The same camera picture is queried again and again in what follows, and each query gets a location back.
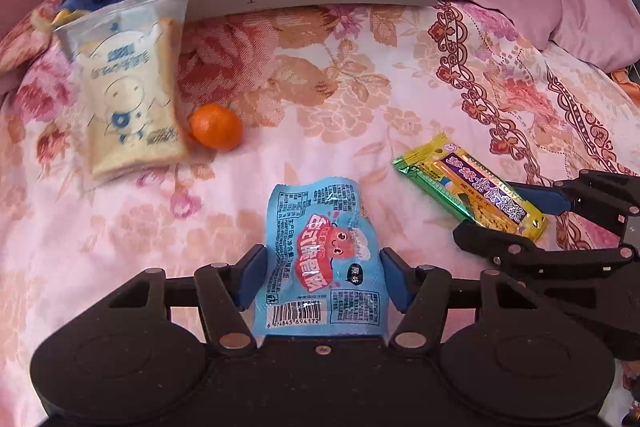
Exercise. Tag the orange tangerine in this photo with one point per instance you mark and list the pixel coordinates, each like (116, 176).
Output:
(215, 127)

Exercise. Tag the pink rice cracker packet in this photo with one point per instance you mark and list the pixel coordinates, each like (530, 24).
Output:
(22, 44)

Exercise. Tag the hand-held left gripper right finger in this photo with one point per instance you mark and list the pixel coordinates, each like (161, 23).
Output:
(394, 282)

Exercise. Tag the light blue sausage packet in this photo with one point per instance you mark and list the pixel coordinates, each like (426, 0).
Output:
(320, 257)

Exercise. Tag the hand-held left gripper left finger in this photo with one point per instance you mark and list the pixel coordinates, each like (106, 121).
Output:
(251, 279)

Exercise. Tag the orange cloth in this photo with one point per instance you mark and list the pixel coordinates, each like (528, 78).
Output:
(627, 82)

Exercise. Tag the clear bread slice packet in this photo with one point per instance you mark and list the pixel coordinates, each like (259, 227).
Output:
(130, 97)

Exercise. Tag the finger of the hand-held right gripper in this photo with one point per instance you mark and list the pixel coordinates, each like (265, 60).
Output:
(500, 249)
(545, 199)

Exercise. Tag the pink floral bedsheet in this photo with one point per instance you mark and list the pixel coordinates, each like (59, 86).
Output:
(350, 107)

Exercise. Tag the green yellow snack bar packet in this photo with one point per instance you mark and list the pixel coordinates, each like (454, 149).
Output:
(465, 182)

